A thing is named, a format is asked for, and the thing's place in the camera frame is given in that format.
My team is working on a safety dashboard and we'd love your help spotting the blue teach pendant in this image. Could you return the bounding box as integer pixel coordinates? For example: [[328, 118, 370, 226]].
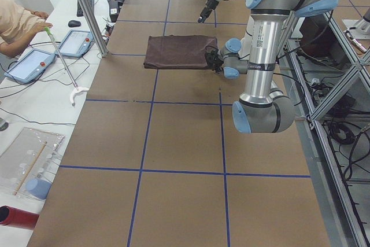
[[58, 30, 94, 58], [4, 49, 56, 84]]

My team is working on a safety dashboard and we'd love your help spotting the black computer mouse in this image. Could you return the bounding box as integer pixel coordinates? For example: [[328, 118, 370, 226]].
[[68, 20, 81, 28]]

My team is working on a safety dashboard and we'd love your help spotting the reacher grabber stick tool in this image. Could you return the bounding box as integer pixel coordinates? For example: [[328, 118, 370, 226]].
[[44, 27, 89, 106]]

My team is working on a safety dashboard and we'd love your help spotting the red cylinder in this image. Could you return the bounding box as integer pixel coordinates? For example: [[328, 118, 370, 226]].
[[1, 205, 39, 230]]

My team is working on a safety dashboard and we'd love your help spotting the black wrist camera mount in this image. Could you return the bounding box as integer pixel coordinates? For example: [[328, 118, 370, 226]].
[[205, 50, 222, 68]]

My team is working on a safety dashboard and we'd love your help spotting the blue plastic cup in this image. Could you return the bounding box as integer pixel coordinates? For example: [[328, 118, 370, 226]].
[[26, 178, 51, 200]]

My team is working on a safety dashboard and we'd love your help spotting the aluminium truss frame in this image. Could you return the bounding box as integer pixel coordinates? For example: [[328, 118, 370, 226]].
[[280, 6, 369, 246]]

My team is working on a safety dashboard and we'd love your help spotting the wooden dowel stick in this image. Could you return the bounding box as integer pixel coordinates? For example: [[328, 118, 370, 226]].
[[12, 141, 47, 196]]

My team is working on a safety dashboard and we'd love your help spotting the clear plastic bag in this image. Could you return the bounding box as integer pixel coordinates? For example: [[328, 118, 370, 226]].
[[1, 128, 65, 200]]

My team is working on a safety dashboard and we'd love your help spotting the person in beige shirt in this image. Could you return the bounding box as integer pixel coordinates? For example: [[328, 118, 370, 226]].
[[1, 0, 53, 58]]

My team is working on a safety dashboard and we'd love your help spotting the near blue teach pendant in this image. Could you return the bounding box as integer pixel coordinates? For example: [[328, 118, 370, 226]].
[[4, 49, 56, 84]]

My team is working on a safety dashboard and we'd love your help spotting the black box with label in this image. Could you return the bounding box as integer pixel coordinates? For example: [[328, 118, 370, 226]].
[[108, 0, 120, 23]]

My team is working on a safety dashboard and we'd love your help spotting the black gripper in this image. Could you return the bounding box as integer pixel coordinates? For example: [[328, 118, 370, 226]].
[[197, 0, 219, 23], [206, 51, 223, 74]]

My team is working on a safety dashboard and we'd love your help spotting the black keyboard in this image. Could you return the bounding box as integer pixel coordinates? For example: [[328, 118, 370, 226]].
[[76, 0, 95, 18]]

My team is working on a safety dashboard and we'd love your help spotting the dark brown t-shirt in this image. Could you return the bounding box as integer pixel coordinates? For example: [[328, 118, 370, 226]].
[[143, 35, 217, 70]]

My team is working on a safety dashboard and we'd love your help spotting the aluminium frame post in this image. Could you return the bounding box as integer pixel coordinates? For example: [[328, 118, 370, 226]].
[[77, 0, 108, 57]]

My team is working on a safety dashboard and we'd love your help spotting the far blue teach pendant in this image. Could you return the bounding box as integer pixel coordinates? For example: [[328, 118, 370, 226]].
[[58, 30, 94, 58]]

